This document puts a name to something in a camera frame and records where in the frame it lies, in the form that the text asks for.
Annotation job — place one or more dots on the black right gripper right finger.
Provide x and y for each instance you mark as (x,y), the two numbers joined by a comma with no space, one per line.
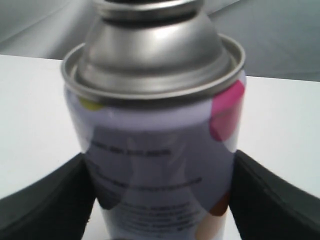
(266,207)

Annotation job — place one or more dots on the white spray paint can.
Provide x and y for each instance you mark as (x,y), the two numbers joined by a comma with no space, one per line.
(155,95)

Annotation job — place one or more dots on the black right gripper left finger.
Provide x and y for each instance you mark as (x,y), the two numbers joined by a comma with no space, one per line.
(56,207)

